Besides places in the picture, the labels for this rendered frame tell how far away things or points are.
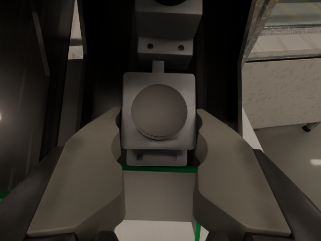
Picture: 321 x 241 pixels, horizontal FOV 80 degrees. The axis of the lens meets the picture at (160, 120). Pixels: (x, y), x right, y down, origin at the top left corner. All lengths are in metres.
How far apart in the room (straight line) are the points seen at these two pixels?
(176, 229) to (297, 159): 1.47
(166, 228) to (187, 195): 0.17
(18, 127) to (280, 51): 0.95
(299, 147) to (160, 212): 1.65
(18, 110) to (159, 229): 0.39
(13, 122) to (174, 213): 0.26
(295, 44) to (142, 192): 0.93
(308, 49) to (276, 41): 0.14
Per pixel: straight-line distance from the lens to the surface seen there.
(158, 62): 0.16
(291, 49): 1.03
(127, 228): 0.49
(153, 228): 0.49
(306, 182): 1.80
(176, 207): 0.35
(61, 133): 0.30
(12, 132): 0.20
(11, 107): 0.20
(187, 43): 0.16
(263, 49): 0.96
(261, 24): 0.23
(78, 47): 0.21
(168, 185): 0.33
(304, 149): 1.93
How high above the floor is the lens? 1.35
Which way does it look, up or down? 57 degrees down
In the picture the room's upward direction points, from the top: 5 degrees clockwise
